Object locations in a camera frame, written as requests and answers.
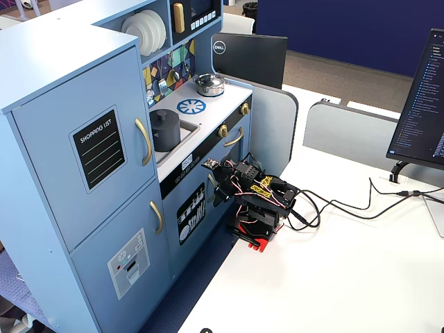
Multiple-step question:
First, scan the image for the robot base with red clamp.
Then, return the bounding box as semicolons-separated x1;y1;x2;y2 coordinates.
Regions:
226;204;286;255

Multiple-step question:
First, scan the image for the black usb cable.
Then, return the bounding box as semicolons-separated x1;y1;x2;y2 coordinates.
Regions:
293;176;444;213

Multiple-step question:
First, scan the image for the gold oven handle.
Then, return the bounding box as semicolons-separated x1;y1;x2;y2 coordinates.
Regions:
223;126;245;148

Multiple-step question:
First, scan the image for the gray pot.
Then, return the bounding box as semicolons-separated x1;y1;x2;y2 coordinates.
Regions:
150;117;182;153

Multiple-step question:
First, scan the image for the black monitor stand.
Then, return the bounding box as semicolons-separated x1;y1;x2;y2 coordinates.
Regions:
388;160;411;184

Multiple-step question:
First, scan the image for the blue toy kitchen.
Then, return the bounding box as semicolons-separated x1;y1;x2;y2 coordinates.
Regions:
0;0;255;333

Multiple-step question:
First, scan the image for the gold dishwasher handle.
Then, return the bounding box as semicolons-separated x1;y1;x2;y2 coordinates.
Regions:
207;173;218;203

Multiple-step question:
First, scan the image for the blue door with shopping list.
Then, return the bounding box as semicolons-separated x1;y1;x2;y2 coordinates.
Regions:
10;46;159;253

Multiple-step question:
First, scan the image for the black power cable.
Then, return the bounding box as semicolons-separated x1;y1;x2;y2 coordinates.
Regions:
287;187;444;232

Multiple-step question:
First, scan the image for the monitor showing code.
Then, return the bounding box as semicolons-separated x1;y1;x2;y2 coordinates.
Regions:
385;28;444;171

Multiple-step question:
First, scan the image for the black toy microwave door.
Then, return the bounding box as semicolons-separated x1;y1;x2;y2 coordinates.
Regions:
169;0;223;46

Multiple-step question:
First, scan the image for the gray desk divider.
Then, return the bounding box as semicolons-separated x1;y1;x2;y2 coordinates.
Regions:
302;100;400;164
248;84;300;178

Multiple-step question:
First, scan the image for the gold fridge door handle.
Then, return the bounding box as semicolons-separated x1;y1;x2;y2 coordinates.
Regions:
149;200;165;235
134;117;153;168

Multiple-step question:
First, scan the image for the black Dell monitor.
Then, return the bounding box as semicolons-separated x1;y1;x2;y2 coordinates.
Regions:
211;31;289;91

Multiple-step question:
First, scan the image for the gold microwave handle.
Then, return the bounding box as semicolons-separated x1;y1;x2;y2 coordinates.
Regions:
172;2;186;35

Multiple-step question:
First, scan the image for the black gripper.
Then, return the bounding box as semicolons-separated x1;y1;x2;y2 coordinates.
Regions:
212;162;244;209

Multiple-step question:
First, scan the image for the blue door with ice dispenser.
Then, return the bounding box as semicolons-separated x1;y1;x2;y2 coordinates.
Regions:
69;178;175;333

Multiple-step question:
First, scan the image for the steel pot with lid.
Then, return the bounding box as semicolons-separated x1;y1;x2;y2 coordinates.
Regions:
192;72;226;99

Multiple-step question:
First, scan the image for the blue dishwasher door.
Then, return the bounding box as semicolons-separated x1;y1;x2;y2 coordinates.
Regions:
162;152;225;275

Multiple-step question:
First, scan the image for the gray pot lid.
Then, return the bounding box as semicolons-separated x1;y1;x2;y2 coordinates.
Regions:
149;108;181;132

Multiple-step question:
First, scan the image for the white toy plate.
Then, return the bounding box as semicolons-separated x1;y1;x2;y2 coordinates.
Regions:
141;8;168;49
134;10;161;53
121;13;153;57

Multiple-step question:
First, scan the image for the gray toy sink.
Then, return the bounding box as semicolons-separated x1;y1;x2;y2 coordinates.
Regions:
151;119;202;166

